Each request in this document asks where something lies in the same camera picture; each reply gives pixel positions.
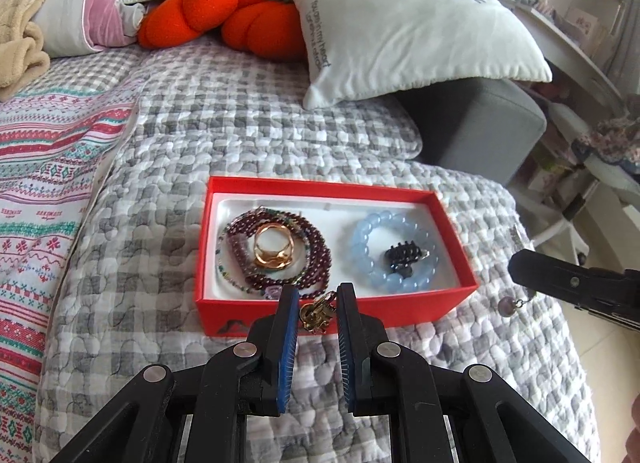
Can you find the white deer-print cushion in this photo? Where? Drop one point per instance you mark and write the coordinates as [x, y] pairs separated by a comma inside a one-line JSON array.
[[410, 38]]

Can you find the grey patchwork quilt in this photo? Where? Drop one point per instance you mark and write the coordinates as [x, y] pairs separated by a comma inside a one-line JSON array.
[[150, 253]]

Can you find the striped patterned blanket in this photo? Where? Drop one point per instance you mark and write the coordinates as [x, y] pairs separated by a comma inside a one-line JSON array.
[[45, 183]]

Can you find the red cardboard box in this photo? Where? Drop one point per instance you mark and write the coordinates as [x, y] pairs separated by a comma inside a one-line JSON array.
[[240, 313]]

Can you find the purple bead earring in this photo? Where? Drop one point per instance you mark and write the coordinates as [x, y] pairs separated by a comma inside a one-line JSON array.
[[505, 306]]

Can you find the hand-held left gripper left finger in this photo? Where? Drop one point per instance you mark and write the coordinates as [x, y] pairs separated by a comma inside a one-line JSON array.
[[287, 345]]

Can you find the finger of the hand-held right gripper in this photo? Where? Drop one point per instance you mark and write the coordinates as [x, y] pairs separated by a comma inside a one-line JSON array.
[[575, 285]]

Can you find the small gold earring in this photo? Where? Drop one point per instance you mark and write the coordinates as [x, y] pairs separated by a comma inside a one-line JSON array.
[[315, 315]]

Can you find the floral cloth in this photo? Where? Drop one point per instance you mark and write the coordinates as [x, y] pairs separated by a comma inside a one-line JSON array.
[[610, 140]]

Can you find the white wall shelf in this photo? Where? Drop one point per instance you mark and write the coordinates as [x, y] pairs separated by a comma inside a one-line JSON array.
[[565, 38]]

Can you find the orange pumpkin plush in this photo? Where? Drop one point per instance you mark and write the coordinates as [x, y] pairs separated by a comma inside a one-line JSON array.
[[210, 8]]

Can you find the beige fleece garment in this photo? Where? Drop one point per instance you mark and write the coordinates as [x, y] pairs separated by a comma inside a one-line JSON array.
[[20, 43]]

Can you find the small-check grey quilt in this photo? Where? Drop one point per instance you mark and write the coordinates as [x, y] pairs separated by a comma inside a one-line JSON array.
[[225, 88]]

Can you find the white office chair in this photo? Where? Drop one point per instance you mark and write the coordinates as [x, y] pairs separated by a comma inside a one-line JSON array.
[[570, 230]]

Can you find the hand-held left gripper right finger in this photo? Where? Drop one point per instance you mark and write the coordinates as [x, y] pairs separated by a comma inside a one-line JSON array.
[[346, 345]]

